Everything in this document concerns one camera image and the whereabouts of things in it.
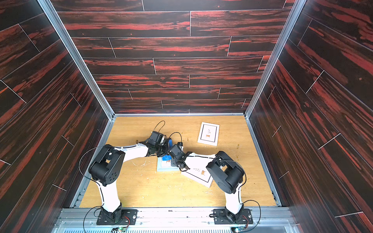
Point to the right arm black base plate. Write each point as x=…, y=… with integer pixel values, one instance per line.
x=224, y=217

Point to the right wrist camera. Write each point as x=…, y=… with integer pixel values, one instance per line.
x=176, y=151

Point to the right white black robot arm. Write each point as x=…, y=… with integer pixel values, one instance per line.
x=226, y=173

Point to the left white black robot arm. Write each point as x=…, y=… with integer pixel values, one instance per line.
x=105, y=170

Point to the light blue picture frame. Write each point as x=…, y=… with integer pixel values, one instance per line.
x=163, y=166

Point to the cream white picture frame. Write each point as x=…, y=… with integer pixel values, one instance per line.
x=197, y=171

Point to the blue microfiber cloth black trim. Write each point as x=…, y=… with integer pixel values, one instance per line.
x=167, y=158

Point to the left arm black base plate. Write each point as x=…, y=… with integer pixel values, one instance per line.
x=119, y=217

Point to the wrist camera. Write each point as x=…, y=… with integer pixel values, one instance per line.
x=156, y=138
x=176, y=151

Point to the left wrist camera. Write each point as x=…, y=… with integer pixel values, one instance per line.
x=156, y=138

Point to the white picture frame black border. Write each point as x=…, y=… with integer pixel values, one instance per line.
x=209, y=134

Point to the aluminium front rail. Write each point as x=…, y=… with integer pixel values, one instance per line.
x=178, y=220

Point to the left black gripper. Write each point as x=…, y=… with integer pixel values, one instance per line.
x=166, y=144

